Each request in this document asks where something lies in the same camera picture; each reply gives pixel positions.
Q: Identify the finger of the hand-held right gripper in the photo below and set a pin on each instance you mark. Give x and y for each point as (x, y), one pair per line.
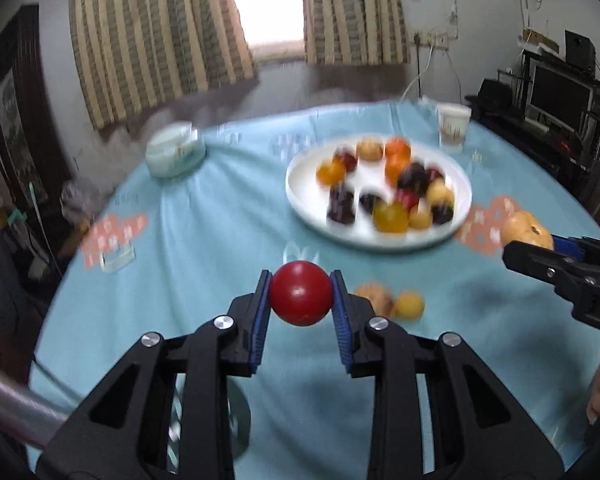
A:
(564, 244)
(539, 265)

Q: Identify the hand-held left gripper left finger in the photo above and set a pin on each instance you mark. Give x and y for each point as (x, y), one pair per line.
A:
(262, 310)

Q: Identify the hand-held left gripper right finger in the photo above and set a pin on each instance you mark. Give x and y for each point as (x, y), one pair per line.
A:
(341, 320)

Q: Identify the tan round pear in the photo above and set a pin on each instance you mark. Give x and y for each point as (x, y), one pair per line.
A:
(374, 297)

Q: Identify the small olive yellow fruit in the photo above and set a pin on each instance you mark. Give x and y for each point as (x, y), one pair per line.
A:
(419, 219)
(408, 305)

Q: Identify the green yellow tangerine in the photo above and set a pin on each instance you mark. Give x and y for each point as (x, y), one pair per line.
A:
(389, 216)

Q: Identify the white oval plate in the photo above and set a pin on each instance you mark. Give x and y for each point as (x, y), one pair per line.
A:
(305, 195)

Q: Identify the yellow pear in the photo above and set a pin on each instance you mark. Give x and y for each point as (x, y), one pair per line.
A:
(439, 193)

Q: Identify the small red plum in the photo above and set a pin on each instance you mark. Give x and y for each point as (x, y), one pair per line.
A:
(407, 199)

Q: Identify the large dark red plum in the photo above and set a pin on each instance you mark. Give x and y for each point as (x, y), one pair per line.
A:
(349, 161)

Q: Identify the blue printed tablecloth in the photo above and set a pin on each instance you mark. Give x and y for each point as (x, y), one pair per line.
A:
(205, 240)

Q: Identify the black media stand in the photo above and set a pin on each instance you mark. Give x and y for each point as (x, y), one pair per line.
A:
(529, 140)

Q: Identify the computer monitor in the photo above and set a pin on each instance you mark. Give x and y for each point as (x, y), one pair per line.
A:
(559, 97)

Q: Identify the white paper cup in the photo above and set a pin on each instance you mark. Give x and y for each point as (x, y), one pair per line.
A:
(452, 127)

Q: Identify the black hat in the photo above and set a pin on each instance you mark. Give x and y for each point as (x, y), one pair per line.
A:
(494, 92)

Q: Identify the white lidded ceramic jar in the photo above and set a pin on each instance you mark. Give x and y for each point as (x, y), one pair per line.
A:
(175, 152)

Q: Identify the black speaker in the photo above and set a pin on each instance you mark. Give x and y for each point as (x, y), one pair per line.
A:
(579, 50)

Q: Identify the clear plastic bag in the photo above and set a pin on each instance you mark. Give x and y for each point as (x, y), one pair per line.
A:
(77, 197)

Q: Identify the steel water bottle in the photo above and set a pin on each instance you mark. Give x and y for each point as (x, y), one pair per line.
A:
(10, 405)

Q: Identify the striped checked curtain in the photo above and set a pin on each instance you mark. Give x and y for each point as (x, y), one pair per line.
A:
(355, 10)
(155, 35)

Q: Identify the bright window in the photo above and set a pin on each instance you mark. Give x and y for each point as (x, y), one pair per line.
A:
(262, 0)

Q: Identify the dark wooden framed picture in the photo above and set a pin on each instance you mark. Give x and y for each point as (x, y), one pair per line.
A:
(25, 110)

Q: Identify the white wall outlet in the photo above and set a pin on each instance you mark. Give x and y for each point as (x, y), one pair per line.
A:
(432, 39)

